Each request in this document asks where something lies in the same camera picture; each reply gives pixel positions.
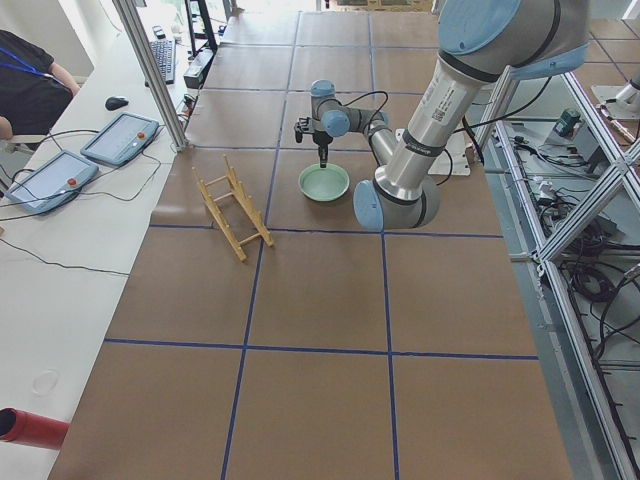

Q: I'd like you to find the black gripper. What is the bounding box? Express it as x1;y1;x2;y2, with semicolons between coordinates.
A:
313;131;332;168

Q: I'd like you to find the light green round plate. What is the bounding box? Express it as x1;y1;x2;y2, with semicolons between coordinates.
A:
298;164;350;202

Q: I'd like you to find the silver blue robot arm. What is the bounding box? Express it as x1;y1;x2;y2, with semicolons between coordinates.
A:
294;0;591;231

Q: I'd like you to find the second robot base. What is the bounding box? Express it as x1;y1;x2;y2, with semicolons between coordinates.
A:
591;71;639;120

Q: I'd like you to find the wooden dish rack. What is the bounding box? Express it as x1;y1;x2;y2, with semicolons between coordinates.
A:
191;155;275;262

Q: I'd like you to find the power strip with plugs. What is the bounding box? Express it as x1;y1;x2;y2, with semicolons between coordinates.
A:
177;93;197;124

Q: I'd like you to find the black box with label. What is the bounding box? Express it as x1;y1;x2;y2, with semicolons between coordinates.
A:
183;49;214;89

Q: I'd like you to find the black computer keyboard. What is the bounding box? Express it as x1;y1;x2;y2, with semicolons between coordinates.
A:
149;39;176;84

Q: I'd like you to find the far grey teach pendant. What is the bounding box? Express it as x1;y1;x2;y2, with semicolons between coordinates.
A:
80;112;159;166

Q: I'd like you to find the grey teach pendant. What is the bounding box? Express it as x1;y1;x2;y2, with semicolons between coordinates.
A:
6;150;98;215
80;112;159;166

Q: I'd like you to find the black computer mouse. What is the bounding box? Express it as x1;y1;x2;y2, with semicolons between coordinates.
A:
104;96;129;111

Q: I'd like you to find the green electrical device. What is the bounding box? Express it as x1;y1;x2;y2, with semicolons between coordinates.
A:
553;108;581;138

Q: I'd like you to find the near grey teach pendant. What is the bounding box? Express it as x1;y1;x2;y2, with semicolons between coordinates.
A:
6;150;98;215

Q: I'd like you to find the person in black shirt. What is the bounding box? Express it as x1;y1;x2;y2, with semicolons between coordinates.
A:
1;30;80;140

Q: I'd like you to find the red cylinder tube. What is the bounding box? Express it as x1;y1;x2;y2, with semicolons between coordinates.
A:
1;408;69;450

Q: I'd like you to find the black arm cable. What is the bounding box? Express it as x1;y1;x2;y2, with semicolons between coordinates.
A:
339;90;390;126

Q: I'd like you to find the aluminium frame post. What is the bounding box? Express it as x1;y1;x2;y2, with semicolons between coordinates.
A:
113;0;188;152

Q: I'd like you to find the aluminium frame right rail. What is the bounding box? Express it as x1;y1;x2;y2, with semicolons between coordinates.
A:
478;74;639;479

